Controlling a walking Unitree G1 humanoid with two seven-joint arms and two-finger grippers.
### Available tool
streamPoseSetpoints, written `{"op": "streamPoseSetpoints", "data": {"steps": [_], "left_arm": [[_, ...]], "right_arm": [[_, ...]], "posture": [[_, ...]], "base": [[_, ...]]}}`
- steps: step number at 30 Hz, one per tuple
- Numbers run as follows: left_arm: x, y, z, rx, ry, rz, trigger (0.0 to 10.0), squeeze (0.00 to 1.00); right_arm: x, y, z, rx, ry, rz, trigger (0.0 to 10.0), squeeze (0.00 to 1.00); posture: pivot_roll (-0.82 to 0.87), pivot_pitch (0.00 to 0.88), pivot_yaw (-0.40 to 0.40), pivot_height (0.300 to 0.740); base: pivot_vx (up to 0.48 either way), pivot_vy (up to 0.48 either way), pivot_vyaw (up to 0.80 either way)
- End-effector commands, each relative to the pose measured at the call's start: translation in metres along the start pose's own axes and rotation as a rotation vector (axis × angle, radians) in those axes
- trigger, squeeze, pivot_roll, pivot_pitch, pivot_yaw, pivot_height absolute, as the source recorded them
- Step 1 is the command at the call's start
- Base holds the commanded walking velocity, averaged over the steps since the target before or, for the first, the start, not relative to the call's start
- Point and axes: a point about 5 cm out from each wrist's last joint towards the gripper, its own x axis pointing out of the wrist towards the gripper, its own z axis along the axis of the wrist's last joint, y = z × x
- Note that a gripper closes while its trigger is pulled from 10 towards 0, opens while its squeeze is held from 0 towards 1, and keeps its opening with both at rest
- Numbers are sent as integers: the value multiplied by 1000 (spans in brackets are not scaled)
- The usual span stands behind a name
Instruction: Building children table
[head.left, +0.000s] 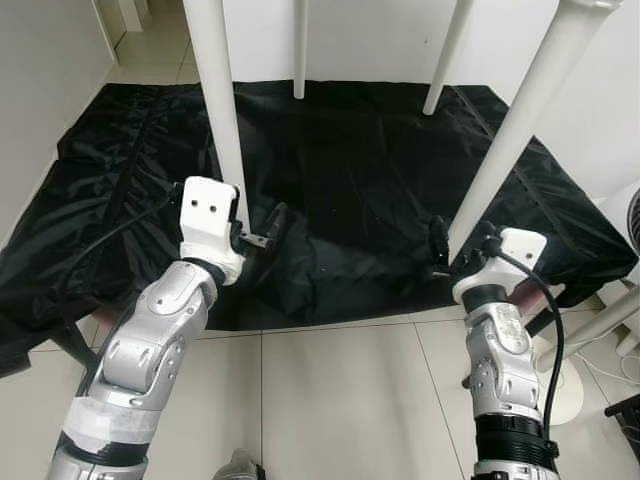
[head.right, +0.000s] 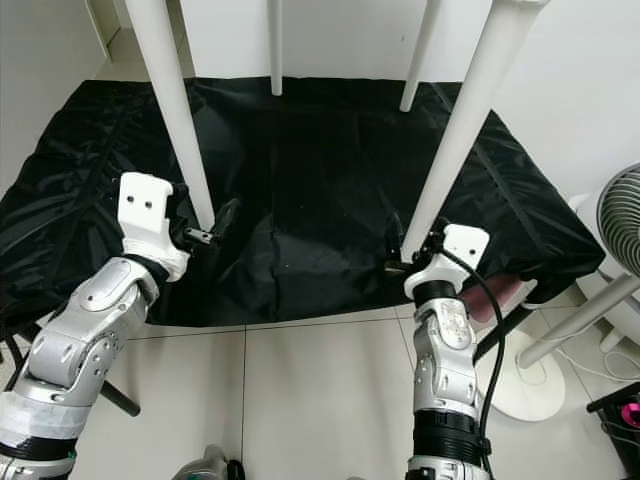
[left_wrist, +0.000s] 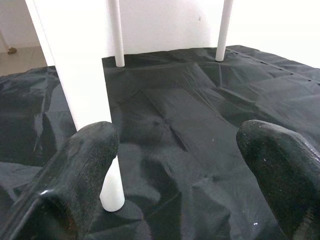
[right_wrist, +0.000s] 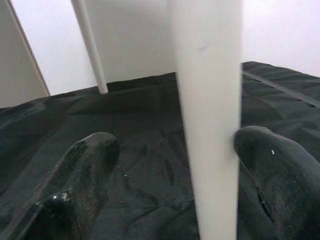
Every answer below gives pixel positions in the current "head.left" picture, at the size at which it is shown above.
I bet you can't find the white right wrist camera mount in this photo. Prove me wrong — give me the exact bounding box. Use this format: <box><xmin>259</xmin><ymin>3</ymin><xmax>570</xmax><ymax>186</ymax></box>
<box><xmin>452</xmin><ymin>227</ymin><xmax>549</xmax><ymax>306</ymax></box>

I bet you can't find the black rack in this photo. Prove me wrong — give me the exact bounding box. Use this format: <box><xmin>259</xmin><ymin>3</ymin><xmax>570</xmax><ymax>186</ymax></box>
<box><xmin>605</xmin><ymin>395</ymin><xmax>640</xmax><ymax>451</ymax></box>

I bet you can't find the white round fan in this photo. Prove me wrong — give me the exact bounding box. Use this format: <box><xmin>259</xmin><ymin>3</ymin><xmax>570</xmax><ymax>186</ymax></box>
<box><xmin>555</xmin><ymin>185</ymin><xmax>640</xmax><ymax>351</ymax></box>

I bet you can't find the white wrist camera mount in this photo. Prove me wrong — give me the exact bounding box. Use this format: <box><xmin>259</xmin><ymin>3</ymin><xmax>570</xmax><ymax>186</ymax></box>
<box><xmin>452</xmin><ymin>227</ymin><xmax>549</xmax><ymax>306</ymax></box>
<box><xmin>178</xmin><ymin>177</ymin><xmax>246</xmax><ymax>286</ymax></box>

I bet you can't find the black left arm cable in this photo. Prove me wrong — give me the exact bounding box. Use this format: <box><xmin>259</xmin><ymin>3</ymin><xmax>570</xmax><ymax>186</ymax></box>
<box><xmin>55</xmin><ymin>195</ymin><xmax>186</xmax><ymax>341</ymax></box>

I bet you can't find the pink mattress edge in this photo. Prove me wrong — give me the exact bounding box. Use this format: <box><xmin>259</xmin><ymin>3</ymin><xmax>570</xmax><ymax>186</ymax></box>
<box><xmin>505</xmin><ymin>280</ymin><xmax>566</xmax><ymax>311</ymax></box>

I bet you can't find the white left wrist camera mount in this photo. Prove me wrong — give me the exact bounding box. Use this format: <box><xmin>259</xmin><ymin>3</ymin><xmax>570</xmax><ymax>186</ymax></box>
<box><xmin>178</xmin><ymin>177</ymin><xmax>246</xmax><ymax>286</ymax></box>

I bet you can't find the white plastic table leg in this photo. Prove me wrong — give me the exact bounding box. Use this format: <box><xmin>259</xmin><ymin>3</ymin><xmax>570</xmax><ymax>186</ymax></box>
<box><xmin>292</xmin><ymin>0</ymin><xmax>309</xmax><ymax>101</ymax></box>
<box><xmin>182</xmin><ymin>0</ymin><xmax>251</xmax><ymax>226</ymax></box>
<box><xmin>445</xmin><ymin>0</ymin><xmax>623</xmax><ymax>263</ymax></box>
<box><xmin>422</xmin><ymin>0</ymin><xmax>476</xmax><ymax>116</ymax></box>

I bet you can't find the grey robot left leg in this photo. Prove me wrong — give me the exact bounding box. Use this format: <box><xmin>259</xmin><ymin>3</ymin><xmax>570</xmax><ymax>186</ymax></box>
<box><xmin>215</xmin><ymin>450</ymin><xmax>266</xmax><ymax>480</ymax></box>

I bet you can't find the black quilted cloth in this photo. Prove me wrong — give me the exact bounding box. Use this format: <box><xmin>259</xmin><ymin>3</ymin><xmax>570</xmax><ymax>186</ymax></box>
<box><xmin>0</xmin><ymin>80</ymin><xmax>639</xmax><ymax>351</ymax></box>

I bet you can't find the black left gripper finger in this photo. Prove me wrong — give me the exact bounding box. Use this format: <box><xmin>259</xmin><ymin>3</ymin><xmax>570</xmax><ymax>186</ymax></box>
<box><xmin>262</xmin><ymin>202</ymin><xmax>291</xmax><ymax>251</ymax></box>

